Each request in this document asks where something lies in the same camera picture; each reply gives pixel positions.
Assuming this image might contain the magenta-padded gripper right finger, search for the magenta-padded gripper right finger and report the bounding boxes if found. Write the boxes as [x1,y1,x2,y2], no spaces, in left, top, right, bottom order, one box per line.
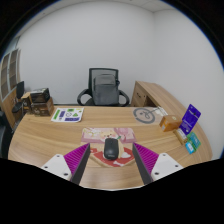
[132,142,184,185]

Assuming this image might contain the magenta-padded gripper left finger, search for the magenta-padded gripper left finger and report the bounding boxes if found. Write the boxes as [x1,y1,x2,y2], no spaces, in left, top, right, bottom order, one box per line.
[41,143,92,185]

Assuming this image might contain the black computer mouse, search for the black computer mouse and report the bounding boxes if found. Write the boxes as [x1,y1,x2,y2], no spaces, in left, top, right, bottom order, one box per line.
[103,137,120,161]

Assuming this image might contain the cartoon print mouse pad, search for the cartoon print mouse pad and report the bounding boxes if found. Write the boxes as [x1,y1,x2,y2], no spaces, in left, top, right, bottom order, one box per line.
[80,126,138,168]

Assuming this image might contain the blue small packet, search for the blue small packet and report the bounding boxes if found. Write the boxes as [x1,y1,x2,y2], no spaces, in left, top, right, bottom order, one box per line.
[184,141,196,155]

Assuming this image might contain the small yellow box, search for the small yellow box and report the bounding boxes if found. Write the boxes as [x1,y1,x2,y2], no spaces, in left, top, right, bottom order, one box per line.
[173,128,189,146]

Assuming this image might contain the green small packet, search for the green small packet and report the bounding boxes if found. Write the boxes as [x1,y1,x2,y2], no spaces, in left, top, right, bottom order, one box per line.
[186,131,202,150]

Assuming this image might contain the orange box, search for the orange box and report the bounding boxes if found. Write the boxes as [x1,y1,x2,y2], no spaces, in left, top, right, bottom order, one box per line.
[158,114,183,133]

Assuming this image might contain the white printed paper sheet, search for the white printed paper sheet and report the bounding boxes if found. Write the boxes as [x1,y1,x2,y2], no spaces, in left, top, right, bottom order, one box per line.
[50,106,85,123]

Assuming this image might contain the purple card package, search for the purple card package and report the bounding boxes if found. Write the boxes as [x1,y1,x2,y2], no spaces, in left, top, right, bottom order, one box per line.
[179,103,202,135]

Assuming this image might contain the large brown cardboard box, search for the large brown cardboard box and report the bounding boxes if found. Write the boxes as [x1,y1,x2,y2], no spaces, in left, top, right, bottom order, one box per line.
[30,97,55,117]

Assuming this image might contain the black armchair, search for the black armchair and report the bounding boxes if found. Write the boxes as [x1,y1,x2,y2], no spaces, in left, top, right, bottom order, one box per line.
[0,109,14,158]

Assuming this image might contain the black box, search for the black box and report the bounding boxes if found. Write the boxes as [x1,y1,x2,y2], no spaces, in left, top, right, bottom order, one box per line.
[29,87,51,104]

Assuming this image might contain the wooden side desk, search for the wooden side desk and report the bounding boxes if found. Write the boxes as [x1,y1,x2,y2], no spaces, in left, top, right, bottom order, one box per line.
[130,80,188,118]

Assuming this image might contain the small black chair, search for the small black chair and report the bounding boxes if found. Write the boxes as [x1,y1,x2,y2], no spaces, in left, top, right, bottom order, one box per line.
[11,80,26,114]

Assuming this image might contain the grey backpack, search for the grey backpack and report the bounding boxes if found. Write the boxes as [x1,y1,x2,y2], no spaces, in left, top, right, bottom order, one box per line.
[92,74,120,107]

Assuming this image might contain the wooden shelf unit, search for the wooden shelf unit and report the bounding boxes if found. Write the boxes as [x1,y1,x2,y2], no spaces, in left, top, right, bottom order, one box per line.
[0,48,22,129]

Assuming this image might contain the black mesh office chair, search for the black mesh office chair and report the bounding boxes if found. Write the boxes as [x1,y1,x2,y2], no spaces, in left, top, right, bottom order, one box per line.
[76,67,130,108]

